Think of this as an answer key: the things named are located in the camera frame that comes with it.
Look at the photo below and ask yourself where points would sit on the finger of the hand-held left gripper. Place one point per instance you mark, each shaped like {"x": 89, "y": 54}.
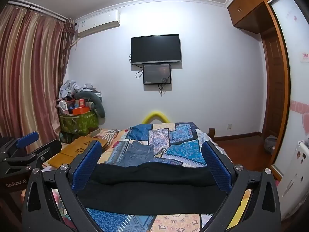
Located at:
{"x": 27, "y": 140}
{"x": 42, "y": 156}

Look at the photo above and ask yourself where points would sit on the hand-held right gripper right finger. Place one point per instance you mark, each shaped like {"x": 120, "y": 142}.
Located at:
{"x": 217, "y": 169}

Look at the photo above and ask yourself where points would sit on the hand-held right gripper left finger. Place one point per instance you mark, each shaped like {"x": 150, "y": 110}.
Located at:
{"x": 87, "y": 164}

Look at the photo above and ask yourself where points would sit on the black pants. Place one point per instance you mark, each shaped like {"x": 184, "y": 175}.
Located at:
{"x": 149, "y": 186}

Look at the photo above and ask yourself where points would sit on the striped bedsheet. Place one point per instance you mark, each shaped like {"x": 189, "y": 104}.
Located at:
{"x": 106, "y": 135}

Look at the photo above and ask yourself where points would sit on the green patterned bag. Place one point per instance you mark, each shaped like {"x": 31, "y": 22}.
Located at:
{"x": 77, "y": 125}

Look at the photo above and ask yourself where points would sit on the yellow blanket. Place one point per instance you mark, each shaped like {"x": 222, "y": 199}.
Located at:
{"x": 241, "y": 205}

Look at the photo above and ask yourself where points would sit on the patchwork patterned quilt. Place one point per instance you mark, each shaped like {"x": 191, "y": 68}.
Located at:
{"x": 178, "y": 140}

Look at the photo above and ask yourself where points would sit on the blue jeans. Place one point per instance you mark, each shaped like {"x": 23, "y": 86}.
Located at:
{"x": 136, "y": 153}

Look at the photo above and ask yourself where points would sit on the orange box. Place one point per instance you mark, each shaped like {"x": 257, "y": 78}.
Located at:
{"x": 80, "y": 111}

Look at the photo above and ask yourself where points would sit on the grey cloth heap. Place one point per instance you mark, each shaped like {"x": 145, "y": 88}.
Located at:
{"x": 270, "y": 145}

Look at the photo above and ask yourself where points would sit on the striped brown curtain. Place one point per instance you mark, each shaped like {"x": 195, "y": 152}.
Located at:
{"x": 29, "y": 72}

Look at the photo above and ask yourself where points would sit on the pile of grey clothes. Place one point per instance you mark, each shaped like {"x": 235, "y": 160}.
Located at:
{"x": 72, "y": 88}

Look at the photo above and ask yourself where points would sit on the yellow foam tube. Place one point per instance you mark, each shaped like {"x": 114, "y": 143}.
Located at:
{"x": 155, "y": 116}

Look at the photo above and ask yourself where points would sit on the wooden door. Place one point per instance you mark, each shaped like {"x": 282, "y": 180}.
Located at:
{"x": 275, "y": 89}

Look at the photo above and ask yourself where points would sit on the white sliding wardrobe door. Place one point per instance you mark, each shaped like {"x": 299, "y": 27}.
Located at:
{"x": 295, "y": 82}

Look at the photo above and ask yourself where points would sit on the white air conditioner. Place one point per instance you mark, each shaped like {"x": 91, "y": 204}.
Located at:
{"x": 99, "y": 23}

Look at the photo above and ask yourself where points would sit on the wooden overhead cabinet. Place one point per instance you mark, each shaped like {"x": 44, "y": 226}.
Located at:
{"x": 248, "y": 7}

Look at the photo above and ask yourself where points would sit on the wooden bed post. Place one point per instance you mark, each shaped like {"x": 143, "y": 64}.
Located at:
{"x": 212, "y": 133}

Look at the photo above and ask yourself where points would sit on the white wall socket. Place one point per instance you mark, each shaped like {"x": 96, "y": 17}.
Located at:
{"x": 229, "y": 126}

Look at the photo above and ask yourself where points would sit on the small black wall monitor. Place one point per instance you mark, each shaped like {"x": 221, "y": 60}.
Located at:
{"x": 156, "y": 74}

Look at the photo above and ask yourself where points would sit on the black wall television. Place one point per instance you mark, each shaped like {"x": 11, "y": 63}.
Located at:
{"x": 155, "y": 49}

